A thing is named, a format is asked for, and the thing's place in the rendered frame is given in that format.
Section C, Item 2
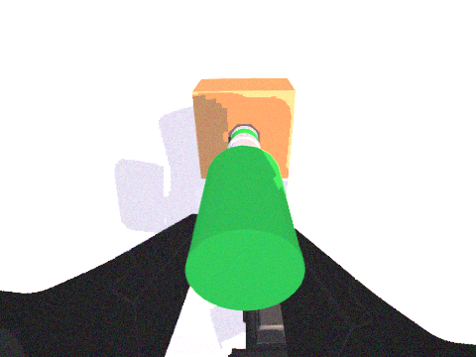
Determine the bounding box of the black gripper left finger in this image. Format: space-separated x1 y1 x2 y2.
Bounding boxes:
0 213 198 357

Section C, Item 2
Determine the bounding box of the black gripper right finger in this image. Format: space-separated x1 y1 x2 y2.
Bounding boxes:
281 227 476 357

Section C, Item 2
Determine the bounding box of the grey marker with green band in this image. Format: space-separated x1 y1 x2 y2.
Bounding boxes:
229 126 261 148

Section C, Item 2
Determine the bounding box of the orange block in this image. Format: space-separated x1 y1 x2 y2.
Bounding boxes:
191 76 297 179

